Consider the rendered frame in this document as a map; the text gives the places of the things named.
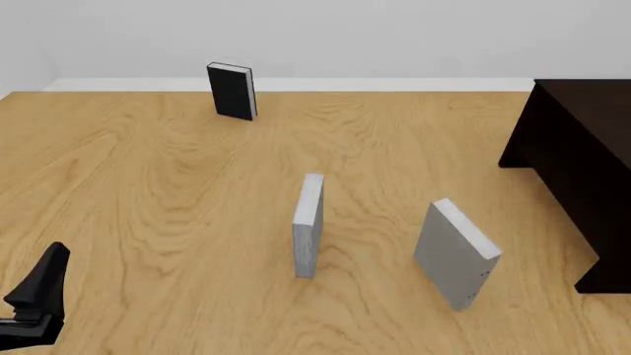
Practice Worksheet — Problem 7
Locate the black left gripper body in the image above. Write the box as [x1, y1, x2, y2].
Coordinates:
[0, 314, 67, 349]

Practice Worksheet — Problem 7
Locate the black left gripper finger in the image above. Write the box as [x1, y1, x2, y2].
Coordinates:
[2, 242, 71, 322]

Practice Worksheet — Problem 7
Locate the black book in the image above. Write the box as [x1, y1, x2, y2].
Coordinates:
[206, 61, 258, 122]

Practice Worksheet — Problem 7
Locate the grey book with small marks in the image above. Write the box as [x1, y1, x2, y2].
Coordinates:
[412, 197, 503, 312]

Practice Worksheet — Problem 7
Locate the dark wooden cabinet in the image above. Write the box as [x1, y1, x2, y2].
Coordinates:
[497, 78, 631, 296]

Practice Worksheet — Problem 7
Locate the grey book with plain cover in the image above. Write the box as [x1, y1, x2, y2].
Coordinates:
[292, 172, 325, 280]

